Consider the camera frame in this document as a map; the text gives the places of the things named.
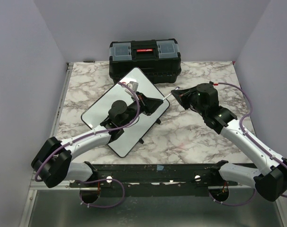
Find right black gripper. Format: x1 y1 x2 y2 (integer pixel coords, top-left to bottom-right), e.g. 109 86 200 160
171 86 207 117

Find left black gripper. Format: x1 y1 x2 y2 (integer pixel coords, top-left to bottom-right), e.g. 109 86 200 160
120 92 163 127

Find white whiteboard marker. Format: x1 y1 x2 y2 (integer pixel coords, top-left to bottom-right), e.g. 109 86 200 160
162 87 179 101

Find white whiteboard black frame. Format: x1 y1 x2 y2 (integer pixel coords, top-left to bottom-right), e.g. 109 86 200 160
81 68 170 157

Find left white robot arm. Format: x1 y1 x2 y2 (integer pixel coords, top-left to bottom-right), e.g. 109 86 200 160
31 92 164 188

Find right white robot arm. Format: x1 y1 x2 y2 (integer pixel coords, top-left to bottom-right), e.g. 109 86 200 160
171 82 287 201

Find black plastic toolbox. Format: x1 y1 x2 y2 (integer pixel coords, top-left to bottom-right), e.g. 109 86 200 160
109 38 181 84

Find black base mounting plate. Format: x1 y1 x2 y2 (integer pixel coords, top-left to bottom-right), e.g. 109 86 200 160
70 164 236 197

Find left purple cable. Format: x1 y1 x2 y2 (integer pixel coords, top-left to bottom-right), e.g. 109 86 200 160
33 81 144 209

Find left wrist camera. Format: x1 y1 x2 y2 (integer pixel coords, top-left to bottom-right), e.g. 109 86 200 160
121 81 138 93

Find aluminium side rail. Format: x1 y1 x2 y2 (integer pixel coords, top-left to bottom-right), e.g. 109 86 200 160
19 62 74 227

